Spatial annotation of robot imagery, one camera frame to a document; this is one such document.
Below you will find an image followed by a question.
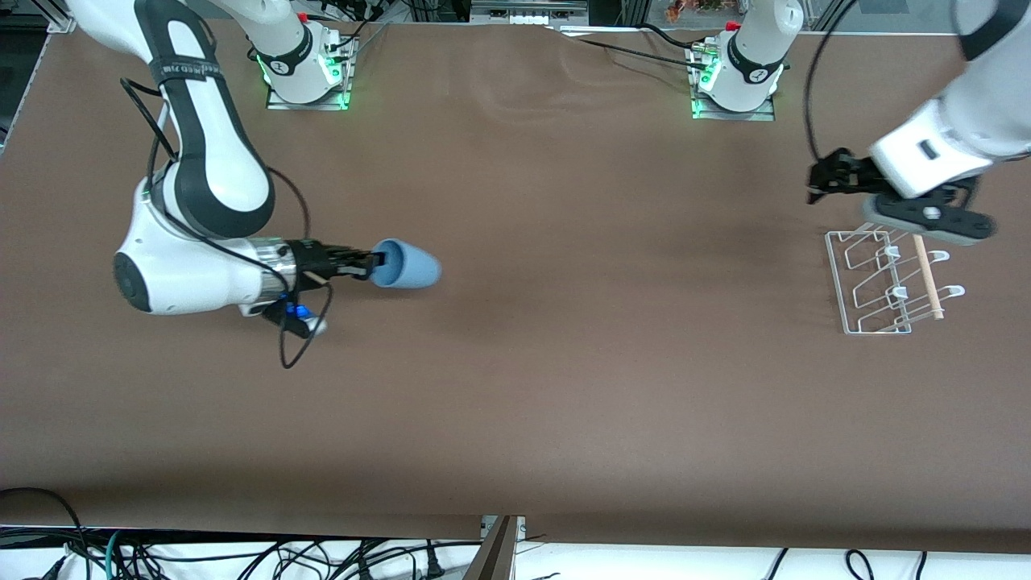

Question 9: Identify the blue plastic cup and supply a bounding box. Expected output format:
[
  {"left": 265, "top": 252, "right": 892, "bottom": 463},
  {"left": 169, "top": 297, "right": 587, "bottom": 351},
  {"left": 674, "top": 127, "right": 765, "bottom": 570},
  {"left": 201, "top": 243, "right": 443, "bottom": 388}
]
[{"left": 370, "top": 238, "right": 443, "bottom": 290}]

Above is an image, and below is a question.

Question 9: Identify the brown table cover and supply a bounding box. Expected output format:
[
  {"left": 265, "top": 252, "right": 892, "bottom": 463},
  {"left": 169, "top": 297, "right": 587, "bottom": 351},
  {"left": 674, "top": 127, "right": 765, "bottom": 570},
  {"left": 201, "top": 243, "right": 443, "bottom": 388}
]
[{"left": 0, "top": 14, "right": 1031, "bottom": 555}]

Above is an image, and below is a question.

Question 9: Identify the white power strip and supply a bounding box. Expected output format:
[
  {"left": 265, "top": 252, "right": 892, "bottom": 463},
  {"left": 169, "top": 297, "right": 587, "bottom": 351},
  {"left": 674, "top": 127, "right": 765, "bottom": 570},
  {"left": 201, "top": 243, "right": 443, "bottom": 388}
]
[{"left": 471, "top": 0, "right": 589, "bottom": 26}]

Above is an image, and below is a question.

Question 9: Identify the wooden table beam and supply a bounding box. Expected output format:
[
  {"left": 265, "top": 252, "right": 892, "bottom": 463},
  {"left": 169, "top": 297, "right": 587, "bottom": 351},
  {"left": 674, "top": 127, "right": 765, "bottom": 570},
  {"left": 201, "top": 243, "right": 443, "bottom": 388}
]
[{"left": 463, "top": 516, "right": 518, "bottom": 580}]

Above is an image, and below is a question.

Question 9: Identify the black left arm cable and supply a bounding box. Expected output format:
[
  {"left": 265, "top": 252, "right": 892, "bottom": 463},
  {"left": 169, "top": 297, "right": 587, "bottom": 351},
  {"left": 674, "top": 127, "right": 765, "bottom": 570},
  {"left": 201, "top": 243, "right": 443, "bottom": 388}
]
[{"left": 803, "top": 0, "right": 859, "bottom": 166}]

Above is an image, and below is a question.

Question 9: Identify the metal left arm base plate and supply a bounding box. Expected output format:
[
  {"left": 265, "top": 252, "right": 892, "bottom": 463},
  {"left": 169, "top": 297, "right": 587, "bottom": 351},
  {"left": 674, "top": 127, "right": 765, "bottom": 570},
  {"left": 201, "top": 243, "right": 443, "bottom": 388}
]
[{"left": 690, "top": 44, "right": 776, "bottom": 122}]

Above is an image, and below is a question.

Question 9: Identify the white wire cup rack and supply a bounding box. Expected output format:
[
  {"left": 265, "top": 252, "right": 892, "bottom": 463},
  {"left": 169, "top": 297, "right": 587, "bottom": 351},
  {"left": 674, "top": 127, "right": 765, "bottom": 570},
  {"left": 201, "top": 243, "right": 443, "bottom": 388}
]
[{"left": 826, "top": 230, "right": 967, "bottom": 336}]

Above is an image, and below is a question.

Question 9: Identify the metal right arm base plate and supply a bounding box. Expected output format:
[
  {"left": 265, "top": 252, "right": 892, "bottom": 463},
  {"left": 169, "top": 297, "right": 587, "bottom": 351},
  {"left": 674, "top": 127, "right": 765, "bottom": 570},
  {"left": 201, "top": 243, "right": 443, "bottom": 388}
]
[{"left": 266, "top": 32, "right": 354, "bottom": 112}]

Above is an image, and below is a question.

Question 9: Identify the black cable on table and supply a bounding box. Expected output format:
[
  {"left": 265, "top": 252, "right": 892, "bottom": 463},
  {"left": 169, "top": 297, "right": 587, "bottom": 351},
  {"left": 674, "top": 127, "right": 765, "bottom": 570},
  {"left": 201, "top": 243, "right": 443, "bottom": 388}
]
[
  {"left": 564, "top": 34, "right": 710, "bottom": 73},
  {"left": 636, "top": 23, "right": 710, "bottom": 54}
]

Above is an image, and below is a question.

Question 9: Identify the black base cable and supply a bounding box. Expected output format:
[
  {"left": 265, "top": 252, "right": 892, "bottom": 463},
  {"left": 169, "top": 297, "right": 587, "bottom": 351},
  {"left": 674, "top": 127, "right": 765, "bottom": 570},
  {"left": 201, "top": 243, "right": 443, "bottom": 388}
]
[{"left": 322, "top": 18, "right": 389, "bottom": 57}]

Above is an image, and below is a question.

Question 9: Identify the black floor cable with plug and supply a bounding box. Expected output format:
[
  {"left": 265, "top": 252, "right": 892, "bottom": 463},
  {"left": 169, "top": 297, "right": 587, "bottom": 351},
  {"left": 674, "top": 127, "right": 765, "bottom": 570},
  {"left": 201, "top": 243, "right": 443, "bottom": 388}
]
[{"left": 415, "top": 540, "right": 445, "bottom": 580}]

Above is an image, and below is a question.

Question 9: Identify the black arched floor cable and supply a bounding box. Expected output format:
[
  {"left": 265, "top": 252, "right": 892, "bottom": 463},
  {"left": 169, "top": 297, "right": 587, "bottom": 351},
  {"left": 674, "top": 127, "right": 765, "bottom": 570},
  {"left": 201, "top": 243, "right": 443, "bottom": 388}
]
[{"left": 0, "top": 487, "right": 91, "bottom": 580}]

